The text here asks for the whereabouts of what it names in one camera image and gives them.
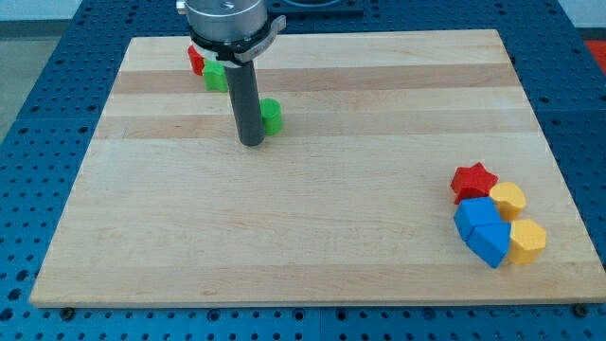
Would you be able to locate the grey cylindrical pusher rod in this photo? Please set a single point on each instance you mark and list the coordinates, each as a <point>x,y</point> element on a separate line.
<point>243,92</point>

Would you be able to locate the green star block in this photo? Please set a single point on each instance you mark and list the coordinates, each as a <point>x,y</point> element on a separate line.
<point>214,77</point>

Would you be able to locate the green cylinder block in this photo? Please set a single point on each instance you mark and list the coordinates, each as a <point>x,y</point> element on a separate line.
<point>271,116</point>

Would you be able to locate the light wooden board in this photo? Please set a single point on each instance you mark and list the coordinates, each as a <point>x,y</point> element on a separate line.
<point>350,204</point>

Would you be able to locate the red block at top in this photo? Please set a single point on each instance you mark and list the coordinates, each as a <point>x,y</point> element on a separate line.
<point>197,61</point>

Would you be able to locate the red star block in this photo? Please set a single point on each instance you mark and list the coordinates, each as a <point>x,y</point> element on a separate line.
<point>472,182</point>

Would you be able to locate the blue cube block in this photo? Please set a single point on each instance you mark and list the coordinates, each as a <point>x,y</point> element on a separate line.
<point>475,212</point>

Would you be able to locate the yellow cylinder block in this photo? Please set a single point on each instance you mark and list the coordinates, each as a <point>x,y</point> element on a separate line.
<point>509,200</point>

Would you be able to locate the blue pentagon block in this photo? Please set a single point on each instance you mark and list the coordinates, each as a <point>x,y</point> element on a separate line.
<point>490,242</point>

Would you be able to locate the yellow hexagon block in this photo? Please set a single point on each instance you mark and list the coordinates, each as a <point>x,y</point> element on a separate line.
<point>527,241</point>

